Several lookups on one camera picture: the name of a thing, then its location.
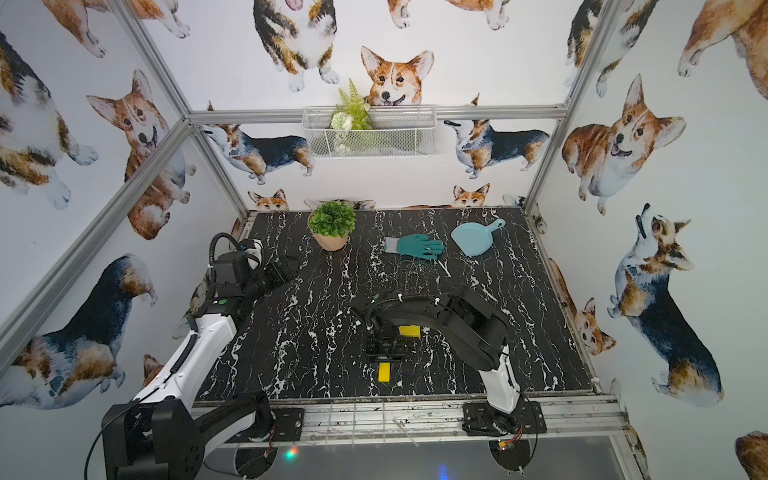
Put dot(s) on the green potted plant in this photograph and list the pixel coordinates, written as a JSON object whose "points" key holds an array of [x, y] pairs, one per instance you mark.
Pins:
{"points": [[331, 223]]}

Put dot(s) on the fern and white flower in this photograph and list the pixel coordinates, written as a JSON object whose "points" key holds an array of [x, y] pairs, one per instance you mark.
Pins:
{"points": [[350, 122]]}

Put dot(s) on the white wire basket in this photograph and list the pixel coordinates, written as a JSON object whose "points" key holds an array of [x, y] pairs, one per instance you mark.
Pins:
{"points": [[397, 132]]}

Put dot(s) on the yellow long block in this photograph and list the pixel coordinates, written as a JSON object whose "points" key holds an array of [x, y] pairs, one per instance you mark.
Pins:
{"points": [[409, 331]]}

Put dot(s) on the teal rubber glove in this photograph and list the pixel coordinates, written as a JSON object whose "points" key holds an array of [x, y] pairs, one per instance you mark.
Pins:
{"points": [[418, 246]]}

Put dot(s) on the light blue dustpan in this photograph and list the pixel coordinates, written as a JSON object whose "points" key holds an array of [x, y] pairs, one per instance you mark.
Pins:
{"points": [[475, 239]]}

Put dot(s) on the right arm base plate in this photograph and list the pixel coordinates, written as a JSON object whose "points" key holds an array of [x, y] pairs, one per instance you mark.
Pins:
{"points": [[480, 419]]}

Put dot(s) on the small yellow block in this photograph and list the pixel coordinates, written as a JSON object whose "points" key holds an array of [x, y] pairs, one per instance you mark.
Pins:
{"points": [[384, 372]]}

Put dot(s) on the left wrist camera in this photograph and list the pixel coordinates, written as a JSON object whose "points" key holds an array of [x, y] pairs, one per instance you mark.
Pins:
{"points": [[255, 249]]}

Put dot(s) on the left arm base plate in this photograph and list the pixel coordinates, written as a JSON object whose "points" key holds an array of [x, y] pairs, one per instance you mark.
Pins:
{"points": [[287, 425]]}

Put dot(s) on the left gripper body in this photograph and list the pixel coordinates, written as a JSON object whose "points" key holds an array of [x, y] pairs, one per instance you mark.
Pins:
{"points": [[279, 270]]}

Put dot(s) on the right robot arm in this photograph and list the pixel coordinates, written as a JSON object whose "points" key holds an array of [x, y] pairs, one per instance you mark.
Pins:
{"points": [[476, 332]]}

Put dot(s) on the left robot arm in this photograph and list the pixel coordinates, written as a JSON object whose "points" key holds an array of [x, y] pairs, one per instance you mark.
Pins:
{"points": [[155, 435]]}

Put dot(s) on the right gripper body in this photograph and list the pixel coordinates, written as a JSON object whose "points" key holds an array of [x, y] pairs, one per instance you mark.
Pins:
{"points": [[385, 348]]}

